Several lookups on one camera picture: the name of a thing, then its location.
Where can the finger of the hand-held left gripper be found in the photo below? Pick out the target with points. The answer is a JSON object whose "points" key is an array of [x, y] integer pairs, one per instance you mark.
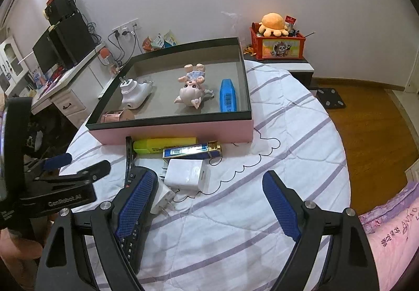
{"points": [[88, 171], [59, 161]]}

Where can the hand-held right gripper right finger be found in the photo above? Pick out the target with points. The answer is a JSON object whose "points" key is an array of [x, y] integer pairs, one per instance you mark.
{"points": [[281, 209]]}

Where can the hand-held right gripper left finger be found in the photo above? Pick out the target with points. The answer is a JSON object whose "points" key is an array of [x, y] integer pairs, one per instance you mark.
{"points": [[137, 205]]}

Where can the small white charger plug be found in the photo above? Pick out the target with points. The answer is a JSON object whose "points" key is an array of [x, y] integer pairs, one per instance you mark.
{"points": [[162, 197]]}

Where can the black remote control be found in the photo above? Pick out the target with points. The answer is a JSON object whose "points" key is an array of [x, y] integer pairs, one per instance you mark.
{"points": [[131, 251]]}

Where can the large white charger block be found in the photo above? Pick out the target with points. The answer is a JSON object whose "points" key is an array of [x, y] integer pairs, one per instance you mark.
{"points": [[185, 174]]}

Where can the rose gold metal canister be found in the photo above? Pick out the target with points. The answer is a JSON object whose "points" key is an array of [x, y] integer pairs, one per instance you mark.
{"points": [[114, 116]]}

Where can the yellow highlighter pen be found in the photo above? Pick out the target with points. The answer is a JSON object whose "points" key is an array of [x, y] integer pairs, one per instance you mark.
{"points": [[163, 144]]}

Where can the blue and gold foil bar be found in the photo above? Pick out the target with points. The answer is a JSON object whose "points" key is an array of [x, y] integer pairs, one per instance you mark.
{"points": [[190, 150]]}

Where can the white travel plug adapter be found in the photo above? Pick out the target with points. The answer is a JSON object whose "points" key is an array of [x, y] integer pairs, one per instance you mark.
{"points": [[134, 94]]}

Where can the pink box with black rim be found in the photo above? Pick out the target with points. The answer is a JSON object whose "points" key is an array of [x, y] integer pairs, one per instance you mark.
{"points": [[160, 104]]}

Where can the pale pink doll figurine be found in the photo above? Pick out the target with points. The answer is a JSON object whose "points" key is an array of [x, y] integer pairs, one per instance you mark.
{"points": [[190, 94]]}

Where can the blue plastic case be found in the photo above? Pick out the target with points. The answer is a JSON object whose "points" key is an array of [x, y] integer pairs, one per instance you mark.
{"points": [[228, 97]]}

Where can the white desk with drawers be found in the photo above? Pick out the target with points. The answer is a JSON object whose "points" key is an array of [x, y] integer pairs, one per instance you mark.
{"points": [[83, 81]]}

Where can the black computer monitor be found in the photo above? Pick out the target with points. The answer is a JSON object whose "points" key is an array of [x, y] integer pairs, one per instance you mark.
{"points": [[45, 51]]}

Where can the white glass door cabinet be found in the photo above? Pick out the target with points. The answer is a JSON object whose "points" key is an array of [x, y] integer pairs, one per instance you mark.
{"points": [[9, 58]]}

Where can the pink printed blanket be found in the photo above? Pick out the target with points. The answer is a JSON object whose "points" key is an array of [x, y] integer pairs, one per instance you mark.
{"points": [[392, 232]]}

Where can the bottle with orange cap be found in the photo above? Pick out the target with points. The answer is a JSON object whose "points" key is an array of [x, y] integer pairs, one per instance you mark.
{"points": [[105, 55]]}

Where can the black bathroom scale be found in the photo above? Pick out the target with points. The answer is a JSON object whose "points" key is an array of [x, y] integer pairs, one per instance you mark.
{"points": [[330, 98]]}

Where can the black computer tower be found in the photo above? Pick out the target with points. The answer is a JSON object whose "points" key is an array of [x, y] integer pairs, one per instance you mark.
{"points": [[73, 38]]}

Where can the black top low cabinet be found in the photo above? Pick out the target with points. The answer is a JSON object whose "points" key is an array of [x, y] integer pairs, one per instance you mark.
{"points": [[301, 69]]}

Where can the orange snack bag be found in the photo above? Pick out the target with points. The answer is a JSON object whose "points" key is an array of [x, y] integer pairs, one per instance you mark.
{"points": [[148, 43]]}

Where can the pale snack bag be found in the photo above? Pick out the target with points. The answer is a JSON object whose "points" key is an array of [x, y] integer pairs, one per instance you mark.
{"points": [[159, 40]]}

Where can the black speaker box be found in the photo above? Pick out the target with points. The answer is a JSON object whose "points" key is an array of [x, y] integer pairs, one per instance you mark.
{"points": [[60, 7]]}

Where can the blue white snack bag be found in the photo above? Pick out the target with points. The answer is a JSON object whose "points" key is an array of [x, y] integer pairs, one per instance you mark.
{"points": [[171, 38]]}

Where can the red printed storage box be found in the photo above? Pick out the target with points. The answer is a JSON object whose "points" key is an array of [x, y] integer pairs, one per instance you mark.
{"points": [[278, 47]]}

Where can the orange octopus plush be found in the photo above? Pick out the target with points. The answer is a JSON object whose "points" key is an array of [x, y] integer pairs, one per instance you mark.
{"points": [[273, 24]]}

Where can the white door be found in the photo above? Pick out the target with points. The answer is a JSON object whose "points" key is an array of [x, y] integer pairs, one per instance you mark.
{"points": [[414, 74]]}

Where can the clear plastic bag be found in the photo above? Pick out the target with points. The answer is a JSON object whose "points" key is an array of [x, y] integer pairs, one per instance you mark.
{"points": [[233, 20]]}

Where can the white wall power outlet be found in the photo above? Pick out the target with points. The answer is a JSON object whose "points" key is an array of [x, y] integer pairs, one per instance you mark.
{"points": [[131, 25]]}

